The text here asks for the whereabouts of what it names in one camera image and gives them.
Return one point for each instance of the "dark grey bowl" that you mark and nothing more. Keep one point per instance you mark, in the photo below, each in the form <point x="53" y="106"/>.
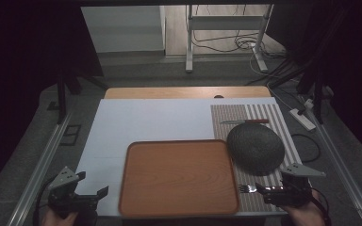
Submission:
<point x="256" y="147"/>

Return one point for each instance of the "black tripod stand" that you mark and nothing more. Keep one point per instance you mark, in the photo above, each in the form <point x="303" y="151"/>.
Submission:
<point x="314" y="78"/>

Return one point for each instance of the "striped placemat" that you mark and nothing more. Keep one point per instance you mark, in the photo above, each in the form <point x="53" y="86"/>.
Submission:
<point x="229" y="116"/>

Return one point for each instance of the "white partition panel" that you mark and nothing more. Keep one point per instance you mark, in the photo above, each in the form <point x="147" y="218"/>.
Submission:
<point x="122" y="28"/>

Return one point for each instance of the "aluminium rail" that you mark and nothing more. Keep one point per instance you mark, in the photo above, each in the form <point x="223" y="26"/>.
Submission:
<point x="41" y="169"/>
<point x="342" y="169"/>

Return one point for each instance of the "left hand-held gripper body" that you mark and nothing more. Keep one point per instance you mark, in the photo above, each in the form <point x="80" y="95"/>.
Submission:
<point x="63" y="194"/>

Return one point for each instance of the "black floor socket plate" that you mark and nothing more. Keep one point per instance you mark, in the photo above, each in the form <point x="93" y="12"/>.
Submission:
<point x="70" y="135"/>

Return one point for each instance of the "brown wooden tray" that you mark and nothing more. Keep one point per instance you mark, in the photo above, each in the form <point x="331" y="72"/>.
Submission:
<point x="176" y="179"/>

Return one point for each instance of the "person's right hand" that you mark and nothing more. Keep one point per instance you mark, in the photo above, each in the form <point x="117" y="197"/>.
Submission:
<point x="304" y="215"/>

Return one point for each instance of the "white metal stand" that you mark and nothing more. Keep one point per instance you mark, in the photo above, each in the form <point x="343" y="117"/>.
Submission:
<point x="226" y="23"/>

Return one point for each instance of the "silver fork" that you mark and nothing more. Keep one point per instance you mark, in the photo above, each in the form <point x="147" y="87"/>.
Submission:
<point x="248" y="188"/>

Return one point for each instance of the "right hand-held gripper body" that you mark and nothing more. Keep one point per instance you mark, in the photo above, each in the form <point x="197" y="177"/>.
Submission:
<point x="292" y="188"/>

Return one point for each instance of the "pale blue table sheet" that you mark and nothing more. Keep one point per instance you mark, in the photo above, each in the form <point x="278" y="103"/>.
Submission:
<point x="151" y="122"/>

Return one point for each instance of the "wooden table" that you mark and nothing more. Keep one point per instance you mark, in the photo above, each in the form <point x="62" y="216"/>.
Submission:
<point x="182" y="92"/>

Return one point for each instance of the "person's left hand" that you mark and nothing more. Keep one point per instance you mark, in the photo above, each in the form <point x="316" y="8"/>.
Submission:
<point x="58" y="220"/>

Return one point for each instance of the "white power strip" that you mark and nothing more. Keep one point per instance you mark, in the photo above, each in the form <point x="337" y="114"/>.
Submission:
<point x="302" y="119"/>

